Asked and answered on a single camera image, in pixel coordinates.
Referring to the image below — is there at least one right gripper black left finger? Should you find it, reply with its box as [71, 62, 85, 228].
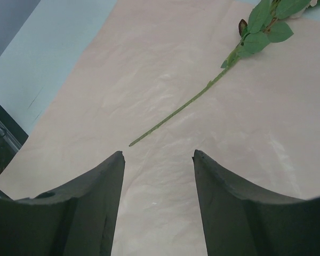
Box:
[0, 151, 125, 255]

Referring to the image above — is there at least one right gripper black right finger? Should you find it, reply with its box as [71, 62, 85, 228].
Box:
[193, 150, 320, 255]

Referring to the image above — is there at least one pink wrapping paper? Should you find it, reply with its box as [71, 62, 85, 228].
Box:
[0, 1, 320, 255]

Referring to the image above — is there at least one pink artificial flower bouquet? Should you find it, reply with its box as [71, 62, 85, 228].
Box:
[129, 0, 320, 147]

